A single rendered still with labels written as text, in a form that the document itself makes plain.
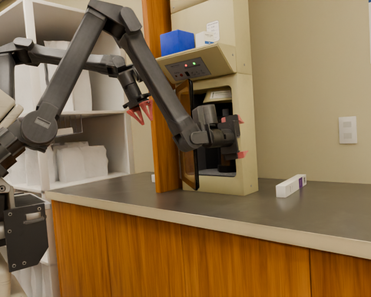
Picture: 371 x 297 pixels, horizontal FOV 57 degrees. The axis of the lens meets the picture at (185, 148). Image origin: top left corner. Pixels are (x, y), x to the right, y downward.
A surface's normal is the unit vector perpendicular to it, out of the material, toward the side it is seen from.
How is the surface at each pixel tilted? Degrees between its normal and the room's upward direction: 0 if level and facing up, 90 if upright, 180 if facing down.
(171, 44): 90
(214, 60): 135
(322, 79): 90
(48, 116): 78
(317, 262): 90
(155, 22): 90
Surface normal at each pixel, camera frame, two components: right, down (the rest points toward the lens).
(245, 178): 0.75, 0.00
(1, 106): 0.59, 0.01
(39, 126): 0.44, -0.18
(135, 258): -0.66, 0.10
